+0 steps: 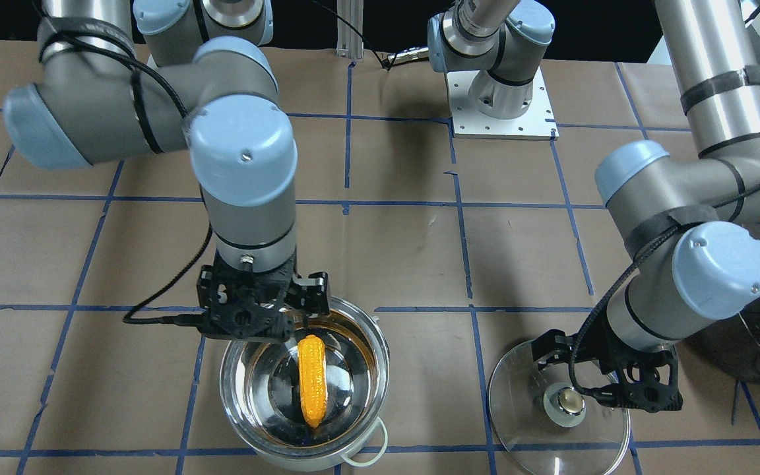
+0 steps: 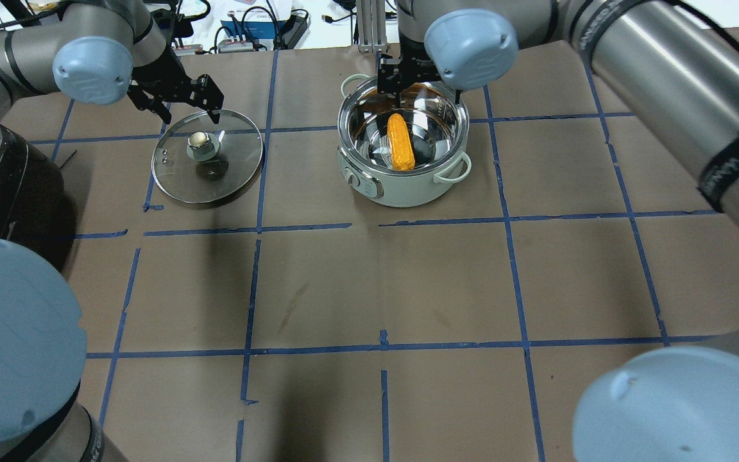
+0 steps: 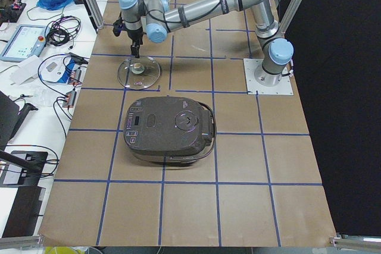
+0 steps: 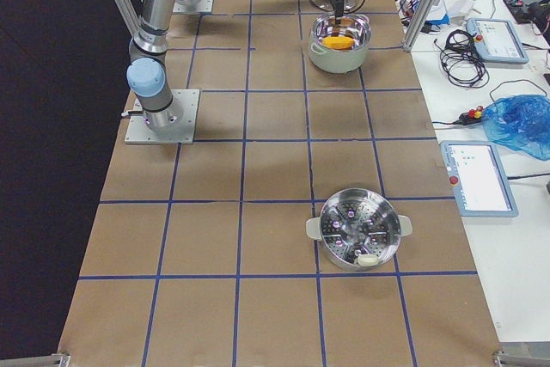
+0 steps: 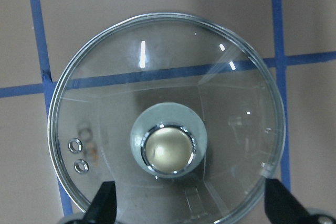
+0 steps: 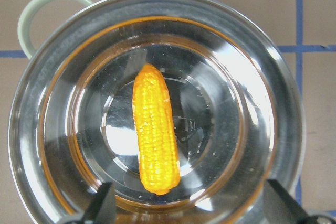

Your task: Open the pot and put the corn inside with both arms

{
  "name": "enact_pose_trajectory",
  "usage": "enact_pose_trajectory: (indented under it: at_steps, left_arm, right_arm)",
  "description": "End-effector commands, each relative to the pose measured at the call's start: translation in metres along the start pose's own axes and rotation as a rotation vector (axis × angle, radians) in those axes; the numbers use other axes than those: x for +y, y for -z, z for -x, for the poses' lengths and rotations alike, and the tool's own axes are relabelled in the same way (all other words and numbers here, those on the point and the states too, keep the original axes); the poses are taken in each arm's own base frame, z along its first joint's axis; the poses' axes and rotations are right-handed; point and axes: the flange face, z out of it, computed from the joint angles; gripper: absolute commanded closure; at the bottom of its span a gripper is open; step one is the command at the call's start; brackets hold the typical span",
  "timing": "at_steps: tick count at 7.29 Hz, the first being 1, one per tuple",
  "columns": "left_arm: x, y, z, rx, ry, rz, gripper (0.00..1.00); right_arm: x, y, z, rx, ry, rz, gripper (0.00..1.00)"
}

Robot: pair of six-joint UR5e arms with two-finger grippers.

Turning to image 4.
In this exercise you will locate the yellow plastic corn cob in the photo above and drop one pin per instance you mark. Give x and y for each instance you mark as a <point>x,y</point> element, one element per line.
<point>339,43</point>

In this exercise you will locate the white paper box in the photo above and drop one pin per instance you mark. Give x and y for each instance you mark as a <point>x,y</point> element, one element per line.
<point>444,11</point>

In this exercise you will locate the far teach pendant tablet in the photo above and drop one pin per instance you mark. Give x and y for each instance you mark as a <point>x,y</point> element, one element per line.
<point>496,41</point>

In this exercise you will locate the teach pendant tablet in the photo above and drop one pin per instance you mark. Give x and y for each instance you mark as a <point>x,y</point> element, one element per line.
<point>478,180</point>
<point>496,41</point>

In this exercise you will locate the red emergency stop button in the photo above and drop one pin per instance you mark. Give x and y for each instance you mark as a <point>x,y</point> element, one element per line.
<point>471,117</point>

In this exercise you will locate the blue plastic bag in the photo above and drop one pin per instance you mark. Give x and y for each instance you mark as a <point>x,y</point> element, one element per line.
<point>519,123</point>

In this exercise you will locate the steel steamer basket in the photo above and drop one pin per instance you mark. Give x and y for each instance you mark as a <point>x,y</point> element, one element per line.
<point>358,229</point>

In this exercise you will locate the near teach pendant tablet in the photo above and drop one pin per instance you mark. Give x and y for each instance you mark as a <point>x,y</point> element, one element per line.
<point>478,180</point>

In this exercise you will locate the aluminium frame post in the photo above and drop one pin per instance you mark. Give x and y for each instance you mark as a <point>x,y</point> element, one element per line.
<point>425,1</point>

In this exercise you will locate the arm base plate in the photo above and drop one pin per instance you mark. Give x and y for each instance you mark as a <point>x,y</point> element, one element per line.
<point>193,7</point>
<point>173,125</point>

